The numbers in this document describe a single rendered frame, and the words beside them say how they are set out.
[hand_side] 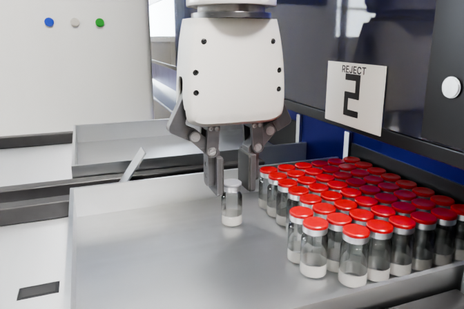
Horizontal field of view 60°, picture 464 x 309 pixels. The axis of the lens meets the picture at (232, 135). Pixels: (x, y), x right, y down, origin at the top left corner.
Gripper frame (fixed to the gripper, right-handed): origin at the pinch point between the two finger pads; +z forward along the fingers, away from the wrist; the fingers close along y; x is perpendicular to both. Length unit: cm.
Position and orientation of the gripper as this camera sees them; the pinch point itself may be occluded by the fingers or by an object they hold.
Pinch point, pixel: (230, 170)
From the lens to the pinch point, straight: 41.4
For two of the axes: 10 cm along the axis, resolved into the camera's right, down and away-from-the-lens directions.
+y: -9.4, 0.8, -3.4
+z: 0.0, 9.7, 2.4
